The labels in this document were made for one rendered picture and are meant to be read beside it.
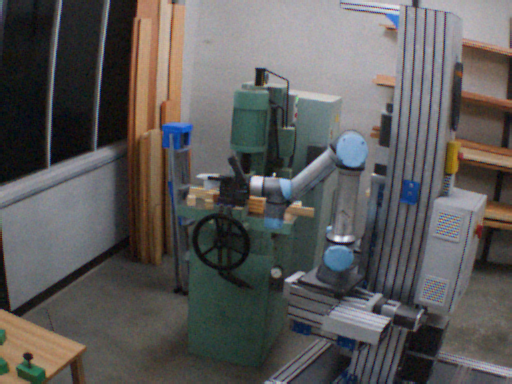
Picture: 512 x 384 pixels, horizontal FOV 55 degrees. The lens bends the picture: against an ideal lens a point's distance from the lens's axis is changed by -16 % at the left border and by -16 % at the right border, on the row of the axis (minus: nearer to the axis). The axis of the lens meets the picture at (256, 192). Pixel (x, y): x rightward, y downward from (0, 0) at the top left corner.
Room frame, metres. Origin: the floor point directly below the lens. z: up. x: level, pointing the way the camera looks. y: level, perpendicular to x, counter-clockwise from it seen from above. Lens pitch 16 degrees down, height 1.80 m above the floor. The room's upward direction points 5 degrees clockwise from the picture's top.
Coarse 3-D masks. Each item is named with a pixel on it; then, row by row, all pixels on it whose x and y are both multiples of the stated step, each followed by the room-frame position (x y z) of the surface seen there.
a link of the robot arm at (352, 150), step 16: (352, 144) 2.05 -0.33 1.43; (336, 160) 2.10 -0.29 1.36; (352, 160) 2.05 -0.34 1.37; (352, 176) 2.07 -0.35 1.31; (336, 192) 2.11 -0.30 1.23; (352, 192) 2.07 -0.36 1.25; (336, 208) 2.09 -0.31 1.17; (352, 208) 2.08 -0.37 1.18; (336, 224) 2.08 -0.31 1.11; (352, 224) 2.09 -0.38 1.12; (336, 240) 2.06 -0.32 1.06; (352, 240) 2.08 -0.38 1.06; (336, 256) 2.05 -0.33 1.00; (352, 256) 2.05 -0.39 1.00
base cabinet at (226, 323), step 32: (192, 256) 2.81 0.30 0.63; (224, 256) 2.77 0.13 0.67; (256, 256) 2.73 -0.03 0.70; (288, 256) 3.16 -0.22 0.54; (192, 288) 2.81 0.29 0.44; (224, 288) 2.76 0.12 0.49; (256, 288) 2.72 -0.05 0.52; (192, 320) 2.81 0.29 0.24; (224, 320) 2.76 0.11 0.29; (256, 320) 2.72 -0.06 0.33; (192, 352) 2.81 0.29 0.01; (224, 352) 2.76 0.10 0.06; (256, 352) 2.72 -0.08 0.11
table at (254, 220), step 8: (184, 200) 2.92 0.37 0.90; (200, 200) 2.94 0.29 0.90; (176, 208) 2.83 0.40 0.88; (184, 208) 2.82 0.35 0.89; (192, 208) 2.81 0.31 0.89; (200, 208) 2.81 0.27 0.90; (184, 216) 2.82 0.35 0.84; (192, 216) 2.81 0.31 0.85; (200, 216) 2.80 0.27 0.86; (248, 216) 2.75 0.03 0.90; (256, 216) 2.76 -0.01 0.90; (296, 216) 2.82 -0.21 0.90; (248, 224) 2.72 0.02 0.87; (256, 224) 2.73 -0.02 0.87; (288, 224) 2.69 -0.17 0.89; (296, 224) 2.82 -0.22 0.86; (240, 232) 2.65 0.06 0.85; (280, 232) 2.70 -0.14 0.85; (288, 232) 2.69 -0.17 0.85
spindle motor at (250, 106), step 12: (240, 96) 2.85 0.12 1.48; (252, 96) 2.83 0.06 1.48; (264, 96) 2.86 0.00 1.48; (240, 108) 2.85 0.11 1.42; (252, 108) 2.83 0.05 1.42; (264, 108) 2.87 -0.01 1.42; (240, 120) 2.85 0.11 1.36; (252, 120) 2.84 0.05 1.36; (264, 120) 2.89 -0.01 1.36; (240, 132) 2.85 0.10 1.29; (252, 132) 2.84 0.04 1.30; (264, 132) 2.90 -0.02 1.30; (240, 144) 2.84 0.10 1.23; (252, 144) 2.84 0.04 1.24; (264, 144) 2.91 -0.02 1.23
